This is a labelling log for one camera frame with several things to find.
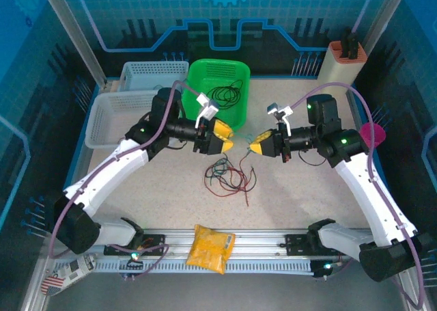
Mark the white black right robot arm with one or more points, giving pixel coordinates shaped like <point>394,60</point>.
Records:
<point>372,201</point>

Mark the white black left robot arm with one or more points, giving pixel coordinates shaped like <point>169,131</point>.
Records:
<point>109,171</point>

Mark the white basket round holes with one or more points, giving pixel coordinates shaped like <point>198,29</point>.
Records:
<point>150,71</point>

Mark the beige knife block orange top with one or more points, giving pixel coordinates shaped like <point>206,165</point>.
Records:
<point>338,75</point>

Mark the white basket square holes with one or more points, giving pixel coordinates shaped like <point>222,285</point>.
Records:
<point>112,106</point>

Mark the green plastic basket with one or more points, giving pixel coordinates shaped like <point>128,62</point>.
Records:
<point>208,71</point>

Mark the pink plastic goblet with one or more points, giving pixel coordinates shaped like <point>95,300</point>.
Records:
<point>375,135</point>

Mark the yellow snack bag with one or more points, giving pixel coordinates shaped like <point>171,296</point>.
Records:
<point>210,247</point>

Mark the striped packet bottom left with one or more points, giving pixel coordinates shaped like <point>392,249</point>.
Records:
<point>73,270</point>

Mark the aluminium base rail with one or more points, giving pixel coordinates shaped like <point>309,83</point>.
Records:
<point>256,237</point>

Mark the aluminium frame post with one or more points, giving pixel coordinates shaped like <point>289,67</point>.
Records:
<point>71,27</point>
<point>387,10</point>

